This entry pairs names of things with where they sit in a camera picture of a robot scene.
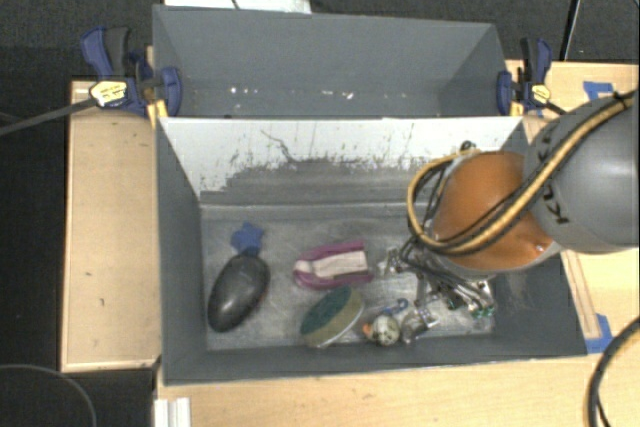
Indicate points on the green and yellow round sponge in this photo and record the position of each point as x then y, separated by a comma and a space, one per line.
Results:
330, 315

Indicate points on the white speckled small ball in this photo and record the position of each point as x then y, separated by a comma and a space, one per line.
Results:
386, 330

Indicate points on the small blue clip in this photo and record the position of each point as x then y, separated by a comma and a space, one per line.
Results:
397, 306

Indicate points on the grey metal bin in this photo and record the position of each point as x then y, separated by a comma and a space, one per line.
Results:
310, 60

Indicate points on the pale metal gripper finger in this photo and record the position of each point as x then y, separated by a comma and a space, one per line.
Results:
422, 319
397, 262

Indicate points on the black toy eggplant blue stem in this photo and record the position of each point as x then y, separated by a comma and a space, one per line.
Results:
237, 287

